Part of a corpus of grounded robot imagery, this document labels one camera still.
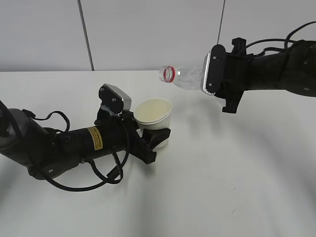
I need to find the white paper cup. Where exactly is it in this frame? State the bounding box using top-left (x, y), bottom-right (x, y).
top-left (134, 98), bottom-right (172, 135)

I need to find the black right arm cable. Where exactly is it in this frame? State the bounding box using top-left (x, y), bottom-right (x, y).
top-left (243, 21), bottom-right (316, 59)

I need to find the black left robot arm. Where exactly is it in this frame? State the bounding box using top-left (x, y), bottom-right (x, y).
top-left (0, 105), bottom-right (171, 183)

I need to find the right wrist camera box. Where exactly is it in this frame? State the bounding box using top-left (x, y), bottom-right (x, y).
top-left (200, 44), bottom-right (226, 95)

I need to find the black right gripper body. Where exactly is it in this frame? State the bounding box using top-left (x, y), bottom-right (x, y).
top-left (215, 38), bottom-right (250, 114)

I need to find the clear plastic water bottle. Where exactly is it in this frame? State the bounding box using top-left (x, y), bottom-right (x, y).
top-left (158, 65), bottom-right (202, 90)

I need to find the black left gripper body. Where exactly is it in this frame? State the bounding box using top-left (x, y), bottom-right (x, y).
top-left (94, 108), bottom-right (157, 164)

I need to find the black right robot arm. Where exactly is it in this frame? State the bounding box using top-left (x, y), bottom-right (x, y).
top-left (206, 38), bottom-right (316, 114)

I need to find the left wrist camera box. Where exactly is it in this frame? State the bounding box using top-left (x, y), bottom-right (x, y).
top-left (99, 83), bottom-right (131, 115)

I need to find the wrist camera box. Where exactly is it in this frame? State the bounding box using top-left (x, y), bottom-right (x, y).
top-left (200, 44), bottom-right (226, 95)
top-left (99, 83), bottom-right (131, 115)

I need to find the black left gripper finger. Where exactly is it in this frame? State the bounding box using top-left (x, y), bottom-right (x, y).
top-left (142, 128), bottom-right (171, 151)

